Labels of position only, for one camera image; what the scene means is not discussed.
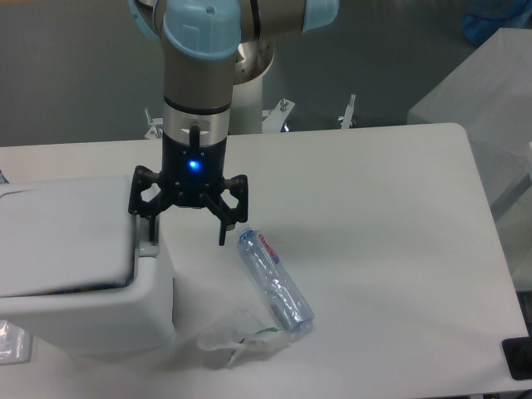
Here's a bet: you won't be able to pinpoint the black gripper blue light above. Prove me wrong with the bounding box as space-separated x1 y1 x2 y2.
128 135 249 246

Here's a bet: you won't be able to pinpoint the white trash can lid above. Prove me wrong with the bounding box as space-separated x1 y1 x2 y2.
1 176 135 298

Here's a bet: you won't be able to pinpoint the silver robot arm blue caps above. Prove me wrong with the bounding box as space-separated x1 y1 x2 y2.
128 1 339 240

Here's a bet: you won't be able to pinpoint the white trash can body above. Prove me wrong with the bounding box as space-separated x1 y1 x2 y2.
1 234 176 355

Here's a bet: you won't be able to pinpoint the clear plastic water bottle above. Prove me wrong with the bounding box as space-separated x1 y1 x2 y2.
237 225 315 334

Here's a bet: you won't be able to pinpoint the crumpled clear plastic wrapper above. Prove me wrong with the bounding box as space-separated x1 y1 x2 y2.
196 308 290 368

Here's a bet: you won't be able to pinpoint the blue object at left edge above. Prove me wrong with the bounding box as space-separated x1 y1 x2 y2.
0 171 9 185

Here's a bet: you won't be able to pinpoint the clear plastic bag lower left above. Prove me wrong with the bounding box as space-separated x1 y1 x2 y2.
0 320 33 366

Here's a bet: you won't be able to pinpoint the blue bag top right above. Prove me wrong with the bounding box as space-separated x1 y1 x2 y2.
461 0 531 47

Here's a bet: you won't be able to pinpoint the black device at table edge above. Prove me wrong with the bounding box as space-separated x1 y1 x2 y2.
502 337 531 381

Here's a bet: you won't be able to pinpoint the white metal base frame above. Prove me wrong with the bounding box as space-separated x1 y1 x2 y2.
144 93 357 140

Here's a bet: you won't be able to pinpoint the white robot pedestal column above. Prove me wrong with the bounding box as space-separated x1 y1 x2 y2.
229 38 274 135

